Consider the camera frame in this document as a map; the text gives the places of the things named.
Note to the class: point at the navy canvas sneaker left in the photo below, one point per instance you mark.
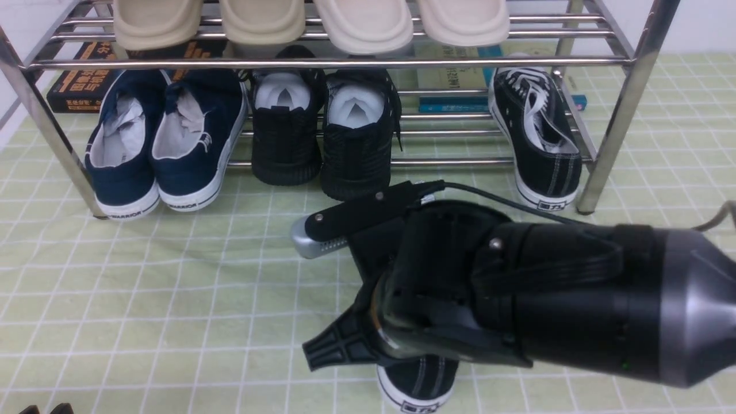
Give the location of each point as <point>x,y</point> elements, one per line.
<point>117,156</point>

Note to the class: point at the cream slipper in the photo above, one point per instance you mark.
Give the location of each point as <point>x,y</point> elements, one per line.
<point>465,23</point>
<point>366,27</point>

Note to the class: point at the navy canvas sneaker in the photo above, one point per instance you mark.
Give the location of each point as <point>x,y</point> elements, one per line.
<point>204,114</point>
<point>117,156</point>

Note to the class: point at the blue and cream book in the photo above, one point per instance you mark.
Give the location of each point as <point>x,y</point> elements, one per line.
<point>468,85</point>

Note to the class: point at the black knit sneaker right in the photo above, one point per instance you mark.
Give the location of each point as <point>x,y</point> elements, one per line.
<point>362,116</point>

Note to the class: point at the navy canvas sneaker right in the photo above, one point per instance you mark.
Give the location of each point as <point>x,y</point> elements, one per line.
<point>204,114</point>

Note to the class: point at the tan slipper far left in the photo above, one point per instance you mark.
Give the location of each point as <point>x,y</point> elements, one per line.
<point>148,25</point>

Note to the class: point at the black knit sneaker left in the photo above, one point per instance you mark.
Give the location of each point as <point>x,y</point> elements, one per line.
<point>285,104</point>

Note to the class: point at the black knit sneaker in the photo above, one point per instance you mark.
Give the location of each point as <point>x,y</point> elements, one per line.
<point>362,116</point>
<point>285,104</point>

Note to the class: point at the tan slipper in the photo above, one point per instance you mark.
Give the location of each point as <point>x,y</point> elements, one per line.
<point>148,25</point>
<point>263,22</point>

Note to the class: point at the black orange book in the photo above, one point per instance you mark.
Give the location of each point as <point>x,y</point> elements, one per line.
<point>82,91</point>

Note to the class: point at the black canvas sneaker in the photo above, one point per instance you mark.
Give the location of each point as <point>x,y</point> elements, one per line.
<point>531,113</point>
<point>422,385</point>

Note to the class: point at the stainless steel shoe rack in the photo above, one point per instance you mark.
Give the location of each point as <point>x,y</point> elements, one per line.
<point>587,35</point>

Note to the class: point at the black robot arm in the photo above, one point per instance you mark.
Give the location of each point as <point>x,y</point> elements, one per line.
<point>651,304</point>

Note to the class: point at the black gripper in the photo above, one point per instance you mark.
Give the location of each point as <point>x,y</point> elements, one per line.
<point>417,298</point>

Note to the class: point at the cream slipper far right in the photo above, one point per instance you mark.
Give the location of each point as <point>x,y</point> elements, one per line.
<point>465,23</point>

